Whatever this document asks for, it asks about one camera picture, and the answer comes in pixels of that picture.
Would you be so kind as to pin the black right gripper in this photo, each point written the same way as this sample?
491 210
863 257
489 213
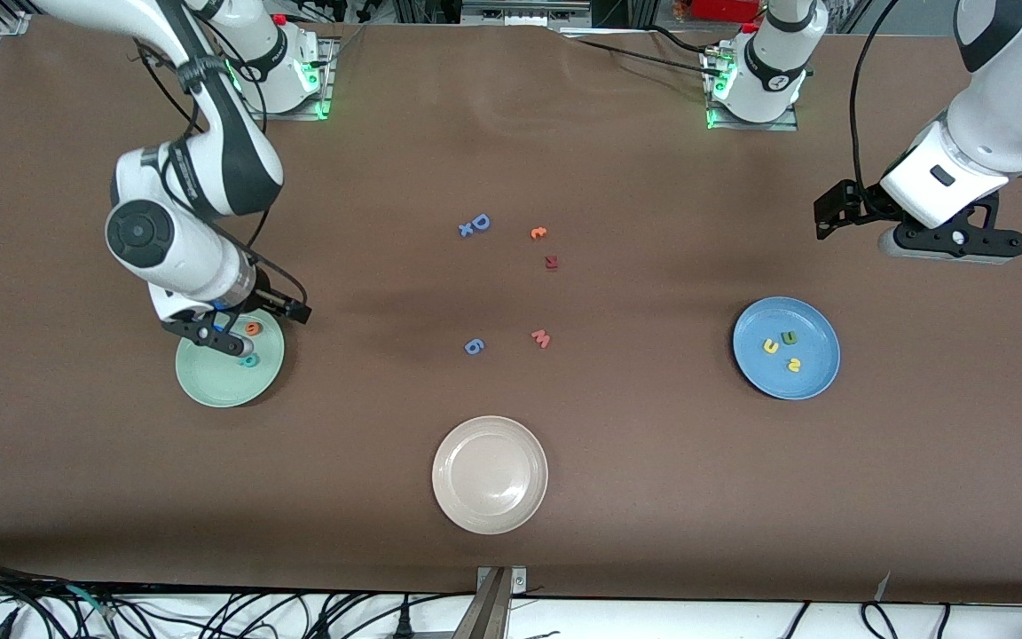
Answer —
268 301

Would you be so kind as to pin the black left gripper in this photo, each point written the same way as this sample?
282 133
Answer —
868 204

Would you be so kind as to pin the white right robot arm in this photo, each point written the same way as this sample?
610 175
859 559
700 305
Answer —
227 160

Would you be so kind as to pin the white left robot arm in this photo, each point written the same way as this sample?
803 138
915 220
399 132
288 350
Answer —
1008 115

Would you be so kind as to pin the mint green plate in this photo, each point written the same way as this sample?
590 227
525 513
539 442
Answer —
218 382

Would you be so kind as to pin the blue plate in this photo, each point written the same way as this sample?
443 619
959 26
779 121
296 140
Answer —
817 333

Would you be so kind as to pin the blue foam number 6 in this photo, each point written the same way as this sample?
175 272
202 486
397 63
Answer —
468 342

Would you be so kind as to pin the blue foam letter D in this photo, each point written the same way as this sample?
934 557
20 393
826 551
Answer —
475 222

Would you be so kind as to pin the red box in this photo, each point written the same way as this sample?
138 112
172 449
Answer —
724 9

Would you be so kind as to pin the pink foam letter w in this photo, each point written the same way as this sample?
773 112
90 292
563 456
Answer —
540 340

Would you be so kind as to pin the beige plate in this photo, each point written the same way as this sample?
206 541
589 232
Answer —
489 475

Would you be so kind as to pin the white paper tag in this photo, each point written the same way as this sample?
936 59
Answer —
882 587

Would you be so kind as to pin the aluminium extrusion bar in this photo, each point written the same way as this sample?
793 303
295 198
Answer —
12 18

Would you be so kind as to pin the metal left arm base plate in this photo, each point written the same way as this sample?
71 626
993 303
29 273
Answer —
755 127

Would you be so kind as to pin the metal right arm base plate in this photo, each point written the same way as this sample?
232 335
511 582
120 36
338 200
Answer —
285 115

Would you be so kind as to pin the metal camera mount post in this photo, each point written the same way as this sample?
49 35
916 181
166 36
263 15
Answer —
489 617

